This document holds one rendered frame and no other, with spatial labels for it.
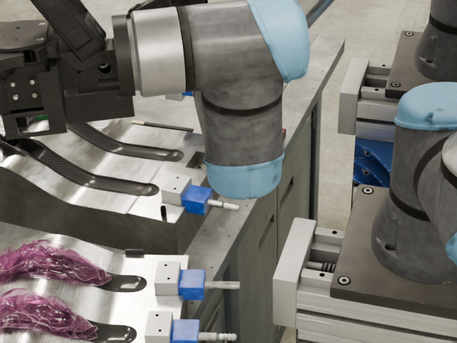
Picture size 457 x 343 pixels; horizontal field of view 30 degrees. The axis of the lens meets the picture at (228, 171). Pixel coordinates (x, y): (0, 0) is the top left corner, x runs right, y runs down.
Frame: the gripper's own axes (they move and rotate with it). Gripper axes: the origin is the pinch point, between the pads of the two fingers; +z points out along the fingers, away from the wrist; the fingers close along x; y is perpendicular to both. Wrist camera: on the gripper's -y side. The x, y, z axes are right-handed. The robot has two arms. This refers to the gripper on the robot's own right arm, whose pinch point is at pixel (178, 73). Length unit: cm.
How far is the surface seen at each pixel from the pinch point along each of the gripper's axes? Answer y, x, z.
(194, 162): 9.8, -16.9, 7.9
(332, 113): -2, 140, 95
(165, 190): 10.9, -31.6, 3.4
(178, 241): 14.4, -35.3, 10.7
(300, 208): 15, 36, 58
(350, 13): -17, 227, 95
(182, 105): -5.1, 11.5, 15.0
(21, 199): -15.5, -36.0, 8.3
